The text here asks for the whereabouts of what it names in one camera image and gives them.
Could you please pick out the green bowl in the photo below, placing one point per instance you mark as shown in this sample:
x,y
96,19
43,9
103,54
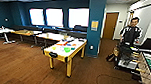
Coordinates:
x,y
67,49

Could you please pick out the blue bowl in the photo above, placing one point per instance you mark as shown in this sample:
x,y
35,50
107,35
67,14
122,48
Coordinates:
x,y
68,45

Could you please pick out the white table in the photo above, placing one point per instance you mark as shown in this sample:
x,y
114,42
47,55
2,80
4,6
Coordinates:
x,y
2,31

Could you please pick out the black wheeled cart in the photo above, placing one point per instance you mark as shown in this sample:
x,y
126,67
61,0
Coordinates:
x,y
127,57

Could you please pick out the long wooden table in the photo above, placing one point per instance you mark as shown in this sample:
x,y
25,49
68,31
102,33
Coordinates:
x,y
51,36
23,33

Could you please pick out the yellow bowl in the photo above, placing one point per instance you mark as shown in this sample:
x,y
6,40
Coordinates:
x,y
54,48

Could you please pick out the person in black white shirt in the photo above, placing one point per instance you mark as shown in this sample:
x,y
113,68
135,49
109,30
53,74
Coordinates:
x,y
130,31

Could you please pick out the yellow wall sign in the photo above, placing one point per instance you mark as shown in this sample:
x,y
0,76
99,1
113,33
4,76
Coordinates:
x,y
94,25

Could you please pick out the green foosball table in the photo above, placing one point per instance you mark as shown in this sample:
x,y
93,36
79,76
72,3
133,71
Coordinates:
x,y
150,69

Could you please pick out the black monitor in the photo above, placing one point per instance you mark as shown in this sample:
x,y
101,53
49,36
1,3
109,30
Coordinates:
x,y
149,45

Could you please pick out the white pillar outlet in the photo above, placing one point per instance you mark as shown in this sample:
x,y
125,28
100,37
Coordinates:
x,y
91,47

